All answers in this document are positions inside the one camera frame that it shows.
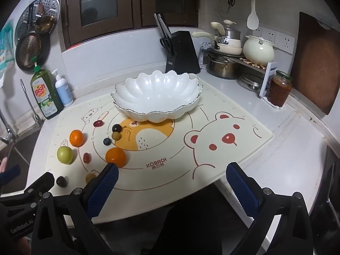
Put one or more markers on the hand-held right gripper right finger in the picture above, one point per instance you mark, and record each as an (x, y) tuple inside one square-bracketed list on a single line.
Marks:
[(241, 191)]

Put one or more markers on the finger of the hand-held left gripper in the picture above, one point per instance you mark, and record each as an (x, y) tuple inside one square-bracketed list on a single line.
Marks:
[(10, 174), (39, 183)]

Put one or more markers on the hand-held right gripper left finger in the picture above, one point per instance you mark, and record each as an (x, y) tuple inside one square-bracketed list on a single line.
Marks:
[(103, 188)]

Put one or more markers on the yellow cherry tomato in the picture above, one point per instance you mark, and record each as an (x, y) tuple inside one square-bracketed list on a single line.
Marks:
[(89, 177)]

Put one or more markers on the dark purple grape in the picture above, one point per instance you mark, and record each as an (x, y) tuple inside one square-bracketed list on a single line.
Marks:
[(61, 181), (117, 128)]

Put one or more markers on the red cherry tomato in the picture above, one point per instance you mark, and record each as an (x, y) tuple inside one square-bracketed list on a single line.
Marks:
[(87, 158)]

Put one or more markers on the orange tangerine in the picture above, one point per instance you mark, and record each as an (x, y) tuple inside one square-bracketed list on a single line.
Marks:
[(115, 155), (76, 137)]

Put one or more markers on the green plum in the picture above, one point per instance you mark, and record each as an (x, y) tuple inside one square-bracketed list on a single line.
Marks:
[(64, 154)]

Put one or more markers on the small brown fruit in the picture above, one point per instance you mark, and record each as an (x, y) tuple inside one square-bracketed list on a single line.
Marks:
[(116, 136)]

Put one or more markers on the white scalloped bowl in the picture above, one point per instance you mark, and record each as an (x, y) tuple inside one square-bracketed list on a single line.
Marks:
[(156, 93)]

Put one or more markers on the bear print baking mat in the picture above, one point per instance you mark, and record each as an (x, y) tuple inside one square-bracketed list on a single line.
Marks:
[(239, 162)]

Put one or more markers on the metal faucet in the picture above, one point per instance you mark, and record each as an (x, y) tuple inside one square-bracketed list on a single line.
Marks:
[(9, 135)]

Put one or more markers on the blueberry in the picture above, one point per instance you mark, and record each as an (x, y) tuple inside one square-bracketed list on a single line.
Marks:
[(107, 141)]

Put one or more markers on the dark red grape tomato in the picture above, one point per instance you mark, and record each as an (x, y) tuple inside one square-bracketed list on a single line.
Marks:
[(98, 123)]

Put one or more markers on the bent metal rod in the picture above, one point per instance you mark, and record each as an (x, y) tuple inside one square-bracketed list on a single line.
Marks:
[(28, 98)]

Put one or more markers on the green dish soap bottle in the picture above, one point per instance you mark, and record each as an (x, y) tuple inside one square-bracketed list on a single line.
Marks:
[(45, 95)]

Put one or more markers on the white pump bottle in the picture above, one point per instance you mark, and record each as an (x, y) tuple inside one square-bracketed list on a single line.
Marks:
[(63, 93)]

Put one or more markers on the glass jar red sauce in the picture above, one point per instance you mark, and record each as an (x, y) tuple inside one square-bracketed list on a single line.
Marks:
[(279, 90)]

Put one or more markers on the steel pot lid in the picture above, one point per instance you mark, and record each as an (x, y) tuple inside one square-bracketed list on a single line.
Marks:
[(251, 83)]

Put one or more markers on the metal pot rack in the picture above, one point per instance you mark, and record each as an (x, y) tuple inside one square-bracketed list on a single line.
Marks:
[(267, 82)]

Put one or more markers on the large steel pot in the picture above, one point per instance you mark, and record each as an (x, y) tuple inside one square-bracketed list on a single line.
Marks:
[(220, 69)]

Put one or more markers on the dark frying pan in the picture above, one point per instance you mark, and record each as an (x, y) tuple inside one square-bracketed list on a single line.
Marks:
[(28, 50)]

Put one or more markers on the hanging teal packet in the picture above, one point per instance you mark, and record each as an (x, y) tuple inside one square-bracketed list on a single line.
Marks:
[(6, 47)]

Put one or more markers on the cream round pot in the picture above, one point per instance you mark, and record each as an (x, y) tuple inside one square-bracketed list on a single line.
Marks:
[(257, 53)]

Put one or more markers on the wooden cutting board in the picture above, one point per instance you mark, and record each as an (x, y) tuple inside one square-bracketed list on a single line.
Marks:
[(316, 63)]

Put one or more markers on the black knife block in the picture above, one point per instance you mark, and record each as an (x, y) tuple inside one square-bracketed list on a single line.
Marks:
[(183, 53)]

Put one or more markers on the brass ladle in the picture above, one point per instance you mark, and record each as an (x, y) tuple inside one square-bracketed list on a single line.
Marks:
[(43, 24)]

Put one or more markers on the black kitchen scissors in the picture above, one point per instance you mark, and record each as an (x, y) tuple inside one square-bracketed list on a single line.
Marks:
[(166, 43)]

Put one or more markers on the white rice paddle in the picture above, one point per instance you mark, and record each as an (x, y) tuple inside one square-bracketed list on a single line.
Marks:
[(253, 20)]

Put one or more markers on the metal steamer tray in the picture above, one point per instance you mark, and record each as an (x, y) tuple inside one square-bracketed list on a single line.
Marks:
[(50, 5)]

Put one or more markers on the brown framed window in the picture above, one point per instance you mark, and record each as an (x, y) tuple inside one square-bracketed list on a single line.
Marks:
[(138, 5)]

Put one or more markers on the small hanging scissors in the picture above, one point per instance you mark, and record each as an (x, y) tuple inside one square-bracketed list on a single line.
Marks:
[(231, 2)]

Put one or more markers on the white wall socket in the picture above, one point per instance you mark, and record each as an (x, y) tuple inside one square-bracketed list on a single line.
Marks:
[(257, 33), (287, 43), (271, 38)]

